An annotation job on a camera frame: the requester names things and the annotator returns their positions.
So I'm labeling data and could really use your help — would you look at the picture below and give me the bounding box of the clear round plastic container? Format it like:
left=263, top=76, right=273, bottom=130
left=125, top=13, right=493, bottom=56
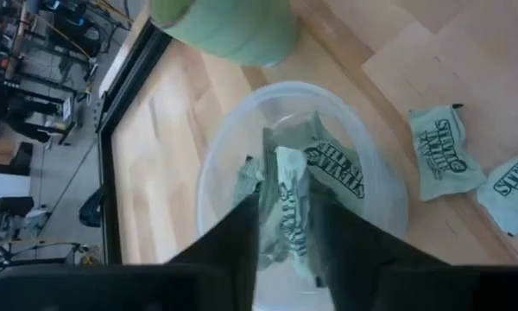
left=196, top=80, right=409, bottom=311

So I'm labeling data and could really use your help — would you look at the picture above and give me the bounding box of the dark blue bag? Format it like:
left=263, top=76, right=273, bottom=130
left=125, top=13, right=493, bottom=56
left=78, top=185, right=106, bottom=229

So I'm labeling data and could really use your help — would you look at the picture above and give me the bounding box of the green white Stevia packet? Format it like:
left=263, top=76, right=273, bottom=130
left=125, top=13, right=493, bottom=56
left=258, top=145, right=327, bottom=286
left=407, top=103, right=488, bottom=203
left=232, top=155, right=268, bottom=208
left=262, top=111, right=367, bottom=215
left=476, top=124, right=518, bottom=238

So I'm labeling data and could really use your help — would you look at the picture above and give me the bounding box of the black office chair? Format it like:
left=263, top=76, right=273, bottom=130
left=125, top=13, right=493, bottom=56
left=0, top=196, right=35, bottom=232

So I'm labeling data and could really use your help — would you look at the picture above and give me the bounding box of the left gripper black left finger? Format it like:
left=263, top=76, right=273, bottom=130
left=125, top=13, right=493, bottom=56
left=167, top=193, right=260, bottom=311

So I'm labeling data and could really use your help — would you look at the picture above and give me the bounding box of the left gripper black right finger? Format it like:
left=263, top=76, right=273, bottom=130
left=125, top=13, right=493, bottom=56
left=309, top=189, right=450, bottom=311

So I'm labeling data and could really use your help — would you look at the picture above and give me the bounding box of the green mug with white handle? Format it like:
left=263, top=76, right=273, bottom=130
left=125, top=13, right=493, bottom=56
left=148, top=0, right=301, bottom=69

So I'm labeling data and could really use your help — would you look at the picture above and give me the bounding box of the brown cardboard box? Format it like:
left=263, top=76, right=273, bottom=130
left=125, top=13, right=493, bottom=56
left=0, top=140, right=34, bottom=177

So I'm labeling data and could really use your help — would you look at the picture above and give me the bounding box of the black aluminium table frame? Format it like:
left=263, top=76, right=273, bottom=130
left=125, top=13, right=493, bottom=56
left=95, top=16, right=174, bottom=265

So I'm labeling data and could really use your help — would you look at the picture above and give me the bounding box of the black shelf stand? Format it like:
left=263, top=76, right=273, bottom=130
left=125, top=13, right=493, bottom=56
left=0, top=64, right=79, bottom=146

